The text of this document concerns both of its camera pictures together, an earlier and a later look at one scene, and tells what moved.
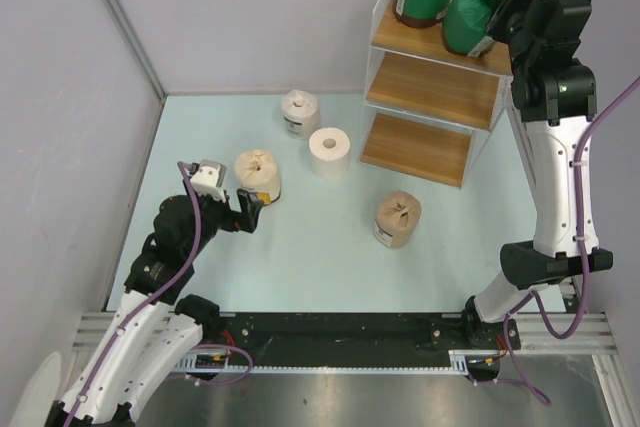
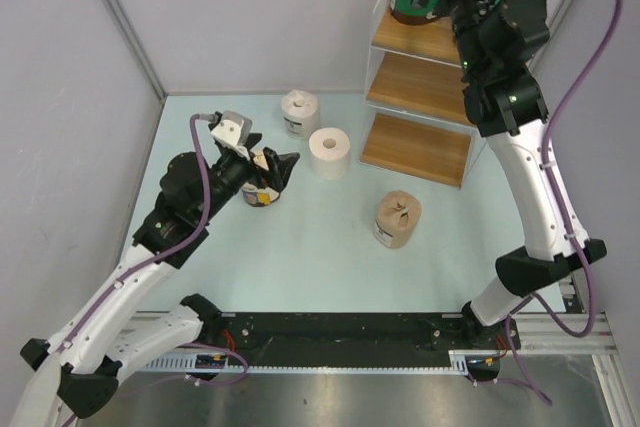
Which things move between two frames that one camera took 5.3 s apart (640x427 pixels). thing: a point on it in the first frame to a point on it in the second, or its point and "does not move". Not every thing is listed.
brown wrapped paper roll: x=398 y=213 does not move
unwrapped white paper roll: x=330 y=152 does not move
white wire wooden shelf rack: x=425 y=103 does not move
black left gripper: x=246 y=219 to x=280 y=166
